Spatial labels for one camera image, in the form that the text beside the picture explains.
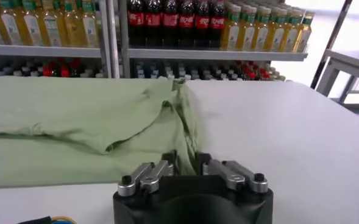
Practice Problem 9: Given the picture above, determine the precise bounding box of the grey metal shelf rack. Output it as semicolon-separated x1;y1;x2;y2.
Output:
0;0;121;79
118;0;308;82

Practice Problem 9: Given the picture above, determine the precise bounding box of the grey side table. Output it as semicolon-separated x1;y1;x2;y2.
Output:
315;49;359;97

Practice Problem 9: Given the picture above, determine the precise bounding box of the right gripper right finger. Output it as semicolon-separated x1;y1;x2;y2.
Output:
196;152;269;194

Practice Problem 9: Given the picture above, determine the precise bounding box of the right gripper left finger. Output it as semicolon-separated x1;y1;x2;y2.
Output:
117;150;179;198

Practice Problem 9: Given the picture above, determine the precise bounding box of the light green printed shirt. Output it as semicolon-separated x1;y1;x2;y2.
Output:
0;75;203;189

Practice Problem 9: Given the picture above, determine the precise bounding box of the yellow blue cable loop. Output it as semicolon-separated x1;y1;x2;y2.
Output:
51;215;77;224

